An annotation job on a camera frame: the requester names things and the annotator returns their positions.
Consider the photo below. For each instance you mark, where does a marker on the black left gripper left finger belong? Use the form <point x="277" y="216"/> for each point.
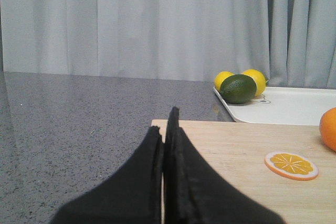
<point x="131" y="195"/>

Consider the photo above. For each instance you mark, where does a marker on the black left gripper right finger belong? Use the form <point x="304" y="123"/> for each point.
<point x="195" y="193"/>

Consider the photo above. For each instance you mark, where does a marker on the orange fruit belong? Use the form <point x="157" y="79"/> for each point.
<point x="327" y="128"/>

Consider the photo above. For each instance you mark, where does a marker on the white tray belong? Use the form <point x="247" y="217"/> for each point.
<point x="280" y="105"/>

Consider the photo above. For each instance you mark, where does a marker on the wooden cutting board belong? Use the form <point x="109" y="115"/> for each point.
<point x="237" y="151"/>

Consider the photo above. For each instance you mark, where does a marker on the orange slice toy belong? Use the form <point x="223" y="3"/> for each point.
<point x="292" y="166"/>

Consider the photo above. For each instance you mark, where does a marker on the green lime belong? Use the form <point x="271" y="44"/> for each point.
<point x="238" y="89"/>

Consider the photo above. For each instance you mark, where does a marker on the yellow lemon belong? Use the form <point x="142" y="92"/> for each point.
<point x="258" y="78"/>
<point x="219" y="79"/>

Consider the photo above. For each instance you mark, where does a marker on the grey curtain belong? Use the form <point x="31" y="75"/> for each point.
<point x="291" y="41"/>

